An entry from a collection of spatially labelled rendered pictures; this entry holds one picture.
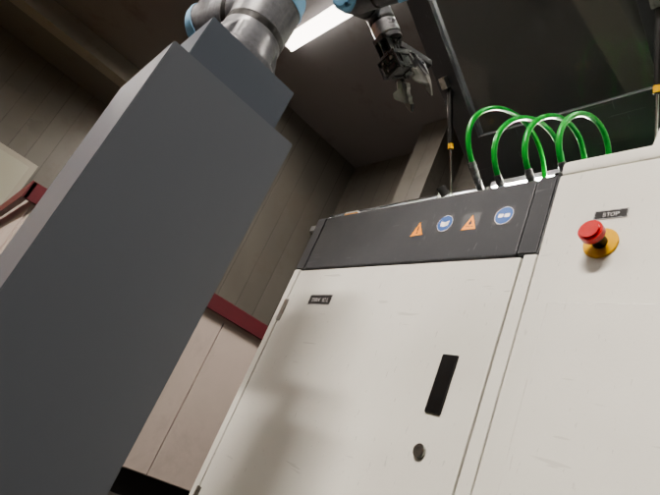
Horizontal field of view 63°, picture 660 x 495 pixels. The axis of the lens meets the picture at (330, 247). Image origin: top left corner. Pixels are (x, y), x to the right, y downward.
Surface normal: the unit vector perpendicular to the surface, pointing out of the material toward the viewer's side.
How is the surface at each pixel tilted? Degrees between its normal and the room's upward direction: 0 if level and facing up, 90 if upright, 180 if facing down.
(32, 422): 90
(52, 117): 90
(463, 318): 90
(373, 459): 90
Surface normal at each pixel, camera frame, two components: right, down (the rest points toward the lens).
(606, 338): -0.69, -0.53
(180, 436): 0.63, -0.05
